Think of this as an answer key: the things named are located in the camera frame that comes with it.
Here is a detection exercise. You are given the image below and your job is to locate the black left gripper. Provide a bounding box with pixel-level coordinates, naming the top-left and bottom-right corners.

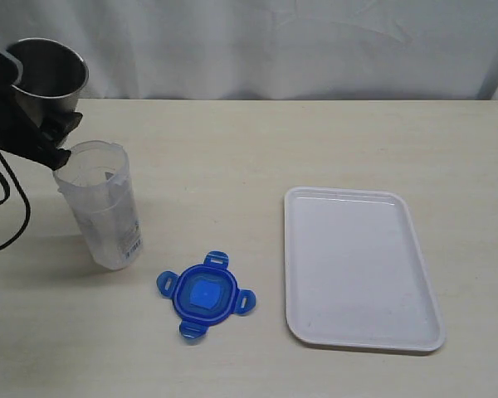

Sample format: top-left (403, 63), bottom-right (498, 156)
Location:
top-left (0, 51), bottom-right (83, 170)

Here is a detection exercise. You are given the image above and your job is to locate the clear plastic tall container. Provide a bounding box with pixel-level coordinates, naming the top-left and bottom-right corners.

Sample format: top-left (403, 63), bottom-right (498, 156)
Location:
top-left (53, 140), bottom-right (143, 270)

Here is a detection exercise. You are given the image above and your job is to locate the stainless steel cup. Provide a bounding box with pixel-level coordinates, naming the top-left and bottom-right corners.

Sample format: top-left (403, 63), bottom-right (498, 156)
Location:
top-left (7, 37), bottom-right (89, 126)

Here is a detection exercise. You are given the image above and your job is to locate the blue container lid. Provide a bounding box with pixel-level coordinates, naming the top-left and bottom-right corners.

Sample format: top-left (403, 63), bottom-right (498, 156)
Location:
top-left (156, 250), bottom-right (256, 343)

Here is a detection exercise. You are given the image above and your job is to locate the white background curtain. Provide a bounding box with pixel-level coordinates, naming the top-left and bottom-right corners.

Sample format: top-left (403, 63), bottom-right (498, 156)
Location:
top-left (0, 0), bottom-right (498, 100)

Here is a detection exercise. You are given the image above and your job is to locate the white plastic tray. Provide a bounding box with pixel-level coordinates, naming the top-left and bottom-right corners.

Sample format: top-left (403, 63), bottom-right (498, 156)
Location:
top-left (284, 187), bottom-right (446, 353)

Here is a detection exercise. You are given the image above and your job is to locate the black cable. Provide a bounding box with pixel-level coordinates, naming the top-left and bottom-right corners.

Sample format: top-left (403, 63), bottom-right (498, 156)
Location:
top-left (0, 147), bottom-right (31, 256)

